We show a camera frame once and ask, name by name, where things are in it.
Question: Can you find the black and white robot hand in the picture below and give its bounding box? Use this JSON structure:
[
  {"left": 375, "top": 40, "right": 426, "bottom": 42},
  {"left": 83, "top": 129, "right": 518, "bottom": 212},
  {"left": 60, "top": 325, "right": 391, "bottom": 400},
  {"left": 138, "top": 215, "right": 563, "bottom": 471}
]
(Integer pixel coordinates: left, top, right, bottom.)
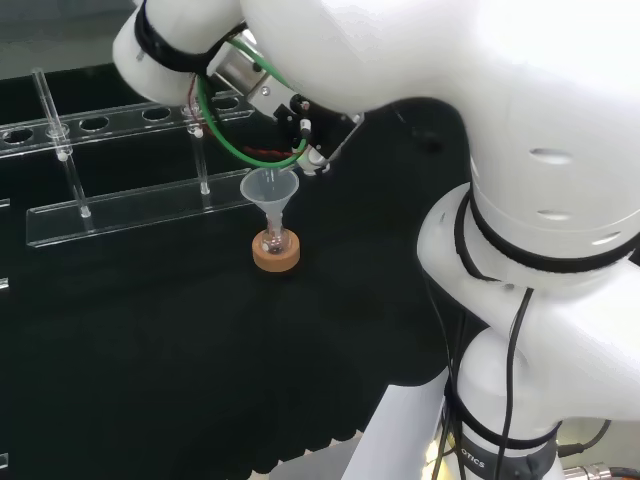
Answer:
[{"left": 272, "top": 92, "right": 365, "bottom": 177}]

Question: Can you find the translucent plastic funnel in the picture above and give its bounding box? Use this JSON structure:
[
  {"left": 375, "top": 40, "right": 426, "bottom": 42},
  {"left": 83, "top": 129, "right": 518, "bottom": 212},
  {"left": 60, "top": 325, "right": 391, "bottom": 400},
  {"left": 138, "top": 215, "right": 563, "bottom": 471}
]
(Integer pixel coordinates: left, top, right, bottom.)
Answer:
[{"left": 239, "top": 168, "right": 301, "bottom": 232}]

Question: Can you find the small round-bottom glass flask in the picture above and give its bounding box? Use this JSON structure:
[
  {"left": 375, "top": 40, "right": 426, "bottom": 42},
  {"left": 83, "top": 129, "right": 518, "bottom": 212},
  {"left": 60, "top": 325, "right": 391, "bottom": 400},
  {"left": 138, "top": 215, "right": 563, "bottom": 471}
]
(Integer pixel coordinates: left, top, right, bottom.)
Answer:
[{"left": 261, "top": 219, "right": 293, "bottom": 254}]

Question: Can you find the clear acrylic funnel stand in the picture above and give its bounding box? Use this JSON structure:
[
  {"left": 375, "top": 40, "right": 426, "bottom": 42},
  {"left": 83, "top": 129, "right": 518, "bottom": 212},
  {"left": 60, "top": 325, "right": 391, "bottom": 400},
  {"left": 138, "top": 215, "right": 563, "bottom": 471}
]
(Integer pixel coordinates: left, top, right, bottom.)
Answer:
[{"left": 0, "top": 67, "right": 261, "bottom": 249}]

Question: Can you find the black cloth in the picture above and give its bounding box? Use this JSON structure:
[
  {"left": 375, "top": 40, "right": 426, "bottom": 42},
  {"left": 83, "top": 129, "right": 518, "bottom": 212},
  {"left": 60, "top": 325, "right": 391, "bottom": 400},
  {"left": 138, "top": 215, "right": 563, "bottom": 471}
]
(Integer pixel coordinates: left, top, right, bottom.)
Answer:
[{"left": 0, "top": 62, "right": 474, "bottom": 475}]

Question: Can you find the pale board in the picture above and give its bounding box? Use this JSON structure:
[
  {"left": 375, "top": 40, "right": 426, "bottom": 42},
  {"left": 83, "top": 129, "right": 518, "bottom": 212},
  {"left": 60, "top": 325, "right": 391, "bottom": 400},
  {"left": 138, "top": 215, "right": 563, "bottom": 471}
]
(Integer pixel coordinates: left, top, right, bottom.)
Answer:
[{"left": 344, "top": 382, "right": 451, "bottom": 480}]

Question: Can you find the red cable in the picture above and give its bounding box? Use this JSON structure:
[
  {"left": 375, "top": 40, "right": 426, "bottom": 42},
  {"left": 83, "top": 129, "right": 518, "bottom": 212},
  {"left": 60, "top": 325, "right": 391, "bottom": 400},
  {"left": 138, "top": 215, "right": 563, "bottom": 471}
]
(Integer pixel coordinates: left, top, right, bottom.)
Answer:
[{"left": 243, "top": 146, "right": 297, "bottom": 161}]

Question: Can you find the green cable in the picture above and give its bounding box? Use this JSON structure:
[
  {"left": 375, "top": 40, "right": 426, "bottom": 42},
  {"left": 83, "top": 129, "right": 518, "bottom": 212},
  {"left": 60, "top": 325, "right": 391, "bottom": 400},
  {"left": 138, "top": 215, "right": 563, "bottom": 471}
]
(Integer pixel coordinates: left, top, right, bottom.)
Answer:
[{"left": 195, "top": 38, "right": 309, "bottom": 169}]

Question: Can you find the cork ring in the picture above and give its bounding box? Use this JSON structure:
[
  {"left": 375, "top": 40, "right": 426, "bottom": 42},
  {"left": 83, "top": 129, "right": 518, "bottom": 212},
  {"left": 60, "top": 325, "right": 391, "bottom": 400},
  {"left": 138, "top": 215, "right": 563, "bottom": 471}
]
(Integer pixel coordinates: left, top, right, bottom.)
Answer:
[{"left": 251, "top": 229, "right": 302, "bottom": 274}]

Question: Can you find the black cable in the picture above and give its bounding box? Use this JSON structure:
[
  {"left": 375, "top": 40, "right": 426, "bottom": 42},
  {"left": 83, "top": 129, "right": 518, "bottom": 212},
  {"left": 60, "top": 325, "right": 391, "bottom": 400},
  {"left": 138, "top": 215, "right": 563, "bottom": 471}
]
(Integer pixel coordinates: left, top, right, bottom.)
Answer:
[
  {"left": 423, "top": 272, "right": 464, "bottom": 480},
  {"left": 556, "top": 418, "right": 614, "bottom": 459},
  {"left": 497, "top": 287, "right": 535, "bottom": 480}
]

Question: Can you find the braided orange cable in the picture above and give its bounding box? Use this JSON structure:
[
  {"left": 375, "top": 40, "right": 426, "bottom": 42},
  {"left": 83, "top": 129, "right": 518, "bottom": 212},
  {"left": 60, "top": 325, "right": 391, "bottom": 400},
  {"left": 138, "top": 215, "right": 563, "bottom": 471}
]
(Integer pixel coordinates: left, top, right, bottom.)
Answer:
[{"left": 563, "top": 463, "right": 640, "bottom": 480}]

